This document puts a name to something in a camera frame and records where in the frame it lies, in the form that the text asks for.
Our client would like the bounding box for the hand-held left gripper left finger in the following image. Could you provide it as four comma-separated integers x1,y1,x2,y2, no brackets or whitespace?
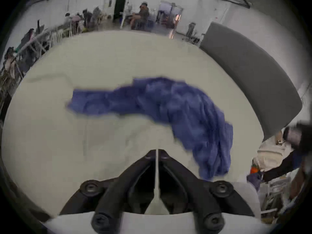
60,149,156,234

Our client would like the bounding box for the bed with beige sheet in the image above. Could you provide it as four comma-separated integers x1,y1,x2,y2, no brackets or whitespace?
1,30,266,222

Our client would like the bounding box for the group of people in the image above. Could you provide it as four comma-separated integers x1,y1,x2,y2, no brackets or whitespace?
64,6,103,33

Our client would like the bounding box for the grey padded headboard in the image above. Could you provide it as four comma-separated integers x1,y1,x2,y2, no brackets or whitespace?
199,21,303,143

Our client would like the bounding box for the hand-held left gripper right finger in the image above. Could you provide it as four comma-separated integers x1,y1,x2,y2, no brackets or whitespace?
158,149,255,234

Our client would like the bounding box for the dark blue shirt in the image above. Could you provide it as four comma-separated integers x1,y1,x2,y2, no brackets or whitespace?
66,77,234,181

